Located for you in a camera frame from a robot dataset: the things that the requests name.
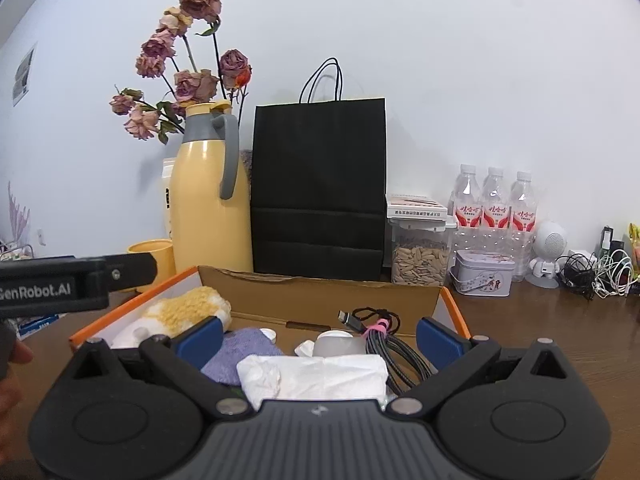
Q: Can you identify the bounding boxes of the yellow mug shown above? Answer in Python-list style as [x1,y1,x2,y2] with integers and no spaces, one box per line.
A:
[127,239,177,293]

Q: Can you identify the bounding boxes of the wall poster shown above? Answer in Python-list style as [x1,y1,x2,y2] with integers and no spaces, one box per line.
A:
[12,42,38,107]

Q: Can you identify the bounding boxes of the white robot figure speaker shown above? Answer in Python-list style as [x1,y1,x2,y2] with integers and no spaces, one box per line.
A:
[527,220,568,290]

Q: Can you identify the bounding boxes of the black paper bag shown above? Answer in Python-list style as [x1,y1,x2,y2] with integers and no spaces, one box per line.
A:
[250,57,388,282]

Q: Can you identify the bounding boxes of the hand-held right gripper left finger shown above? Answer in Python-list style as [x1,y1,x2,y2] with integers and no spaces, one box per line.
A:
[65,316,251,418]

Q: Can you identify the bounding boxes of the black cable bundle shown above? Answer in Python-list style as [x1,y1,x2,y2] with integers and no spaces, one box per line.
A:
[555,252,598,291]

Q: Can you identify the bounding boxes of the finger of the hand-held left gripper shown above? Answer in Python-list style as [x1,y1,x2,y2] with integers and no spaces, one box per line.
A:
[102,251,158,293]

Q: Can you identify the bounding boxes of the purple wall sticker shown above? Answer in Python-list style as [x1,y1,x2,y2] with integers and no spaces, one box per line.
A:
[5,180,32,246]

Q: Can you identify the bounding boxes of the purple cloth pouch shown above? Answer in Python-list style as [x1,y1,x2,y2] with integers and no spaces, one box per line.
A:
[200,327,286,386]

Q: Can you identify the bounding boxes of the blue booklets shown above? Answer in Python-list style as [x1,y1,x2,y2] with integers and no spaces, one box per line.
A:
[17,314,61,342]

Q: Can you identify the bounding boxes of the grey tin box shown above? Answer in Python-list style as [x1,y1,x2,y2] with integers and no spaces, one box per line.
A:
[452,250,516,297]

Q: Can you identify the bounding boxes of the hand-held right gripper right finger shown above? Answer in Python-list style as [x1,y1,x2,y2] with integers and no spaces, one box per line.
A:
[385,316,581,418]

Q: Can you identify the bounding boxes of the white cable bundle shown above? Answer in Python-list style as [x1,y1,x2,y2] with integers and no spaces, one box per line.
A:
[590,250,636,298]

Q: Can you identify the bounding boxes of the red cardboard box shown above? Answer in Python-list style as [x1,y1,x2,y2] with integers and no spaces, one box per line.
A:
[69,265,473,401]

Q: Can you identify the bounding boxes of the white tissue pack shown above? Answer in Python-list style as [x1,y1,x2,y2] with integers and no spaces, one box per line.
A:
[236,353,390,411]

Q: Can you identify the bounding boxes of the grey braided cable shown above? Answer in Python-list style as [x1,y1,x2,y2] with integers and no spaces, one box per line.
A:
[337,307,433,396]

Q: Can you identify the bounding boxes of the white and yellow plush hamster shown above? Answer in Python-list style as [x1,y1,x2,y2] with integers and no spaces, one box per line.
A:
[110,286,233,351]

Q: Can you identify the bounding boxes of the clear jar of seeds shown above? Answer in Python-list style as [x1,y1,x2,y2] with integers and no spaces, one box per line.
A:
[391,222,458,287]

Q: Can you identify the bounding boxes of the flat white box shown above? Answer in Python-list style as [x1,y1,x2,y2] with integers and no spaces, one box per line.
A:
[386,194,448,220]

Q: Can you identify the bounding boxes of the person's left hand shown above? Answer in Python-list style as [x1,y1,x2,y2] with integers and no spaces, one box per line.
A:
[0,337,35,433]

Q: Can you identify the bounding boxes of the yellow thermos jug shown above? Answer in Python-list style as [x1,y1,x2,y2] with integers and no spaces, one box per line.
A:
[170,101,255,273]

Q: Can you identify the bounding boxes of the wire storage trolley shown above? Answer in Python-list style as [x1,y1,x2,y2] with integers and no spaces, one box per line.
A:
[0,242,36,261]

